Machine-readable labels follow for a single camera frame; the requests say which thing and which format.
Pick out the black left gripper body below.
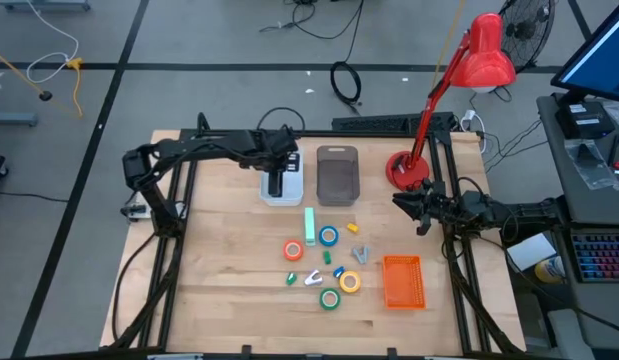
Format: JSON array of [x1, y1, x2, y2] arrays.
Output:
[[253, 128, 302, 174]]

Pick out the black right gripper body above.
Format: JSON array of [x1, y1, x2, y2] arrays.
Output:
[[416, 178, 460, 236]]

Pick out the black stapler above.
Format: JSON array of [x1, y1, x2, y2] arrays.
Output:
[[267, 168, 284, 198]]

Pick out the mint green stapler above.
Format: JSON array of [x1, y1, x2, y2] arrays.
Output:
[[303, 207, 317, 247]]

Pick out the blue tape roll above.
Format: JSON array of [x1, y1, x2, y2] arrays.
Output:
[[318, 225, 340, 248]]

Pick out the yellow tape roll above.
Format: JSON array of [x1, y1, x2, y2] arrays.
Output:
[[338, 270, 362, 294]]

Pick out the orange tape roll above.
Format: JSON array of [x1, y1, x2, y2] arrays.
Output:
[[282, 239, 305, 262]]

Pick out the green tape roll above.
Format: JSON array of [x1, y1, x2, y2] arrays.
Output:
[[318, 287, 342, 311]]

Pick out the white plastic bin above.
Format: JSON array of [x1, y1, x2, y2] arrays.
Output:
[[259, 149, 305, 208]]

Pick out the grey translucent plastic bin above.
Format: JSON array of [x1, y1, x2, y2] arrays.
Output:
[[316, 145, 361, 208]]

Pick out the orange mesh basket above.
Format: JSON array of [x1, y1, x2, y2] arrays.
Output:
[[382, 254, 427, 311]]

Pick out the black keyboard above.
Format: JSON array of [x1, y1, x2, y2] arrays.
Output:
[[331, 112, 458, 135]]

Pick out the white power adapter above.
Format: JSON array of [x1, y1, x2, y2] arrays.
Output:
[[461, 108, 486, 154]]

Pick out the white flat box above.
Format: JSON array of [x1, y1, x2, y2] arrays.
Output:
[[506, 232, 558, 272]]

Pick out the grey desk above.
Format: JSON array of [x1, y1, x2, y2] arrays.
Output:
[[536, 92, 619, 226]]

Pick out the yellow and blue tub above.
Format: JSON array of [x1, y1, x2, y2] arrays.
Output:
[[533, 255, 566, 285]]

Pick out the clear plastic bag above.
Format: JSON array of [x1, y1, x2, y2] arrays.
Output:
[[563, 138, 619, 191]]

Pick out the white and black controller box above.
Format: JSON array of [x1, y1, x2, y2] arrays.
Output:
[[121, 202, 153, 221]]

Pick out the red desk lamp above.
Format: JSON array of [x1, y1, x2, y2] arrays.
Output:
[[385, 12, 518, 193]]

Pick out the black mini computer box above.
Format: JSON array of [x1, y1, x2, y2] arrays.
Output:
[[555, 99, 615, 140]]

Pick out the backlit rainbow keyboard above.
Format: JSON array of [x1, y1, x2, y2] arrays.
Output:
[[571, 230, 619, 284]]

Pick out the black floor fan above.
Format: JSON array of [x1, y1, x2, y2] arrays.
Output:
[[498, 0, 558, 74]]

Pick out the black computer monitor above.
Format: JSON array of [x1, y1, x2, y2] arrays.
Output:
[[550, 0, 619, 105]]

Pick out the grey table leg base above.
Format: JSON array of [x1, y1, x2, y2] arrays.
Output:
[[0, 111, 39, 128], [0, 0, 92, 13]]

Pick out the black aluminium table frame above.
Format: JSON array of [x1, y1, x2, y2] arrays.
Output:
[[108, 112, 528, 360]]

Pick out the coiled black cable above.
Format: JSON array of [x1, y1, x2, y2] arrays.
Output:
[[329, 60, 363, 107]]

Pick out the yellow hanging cord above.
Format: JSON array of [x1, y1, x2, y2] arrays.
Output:
[[431, 0, 468, 89], [0, 43, 53, 101]]

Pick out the yellow floor cable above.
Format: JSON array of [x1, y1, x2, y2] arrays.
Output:
[[64, 56, 86, 120]]

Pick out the white floor cable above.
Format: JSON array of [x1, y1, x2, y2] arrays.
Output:
[[26, 0, 80, 85]]

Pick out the black floor cable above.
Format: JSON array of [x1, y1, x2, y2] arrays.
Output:
[[0, 189, 70, 204]]

